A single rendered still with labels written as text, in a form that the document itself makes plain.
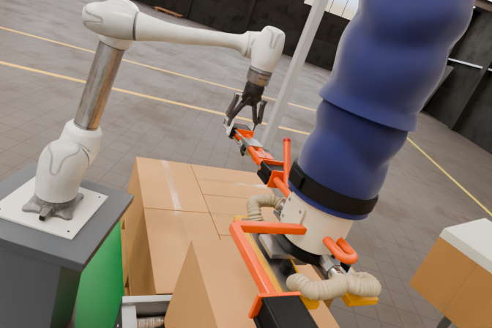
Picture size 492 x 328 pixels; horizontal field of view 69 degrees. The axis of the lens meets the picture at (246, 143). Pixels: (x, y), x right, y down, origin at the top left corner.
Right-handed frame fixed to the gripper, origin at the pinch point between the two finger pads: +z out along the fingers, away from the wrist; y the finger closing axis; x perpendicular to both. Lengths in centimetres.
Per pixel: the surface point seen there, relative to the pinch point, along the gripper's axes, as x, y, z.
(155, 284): -10, -18, 73
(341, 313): 11, 131, 127
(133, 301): -24, -30, 66
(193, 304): -47, -17, 43
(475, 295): -47, 130, 45
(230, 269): -43, -7, 32
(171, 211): 43, -2, 73
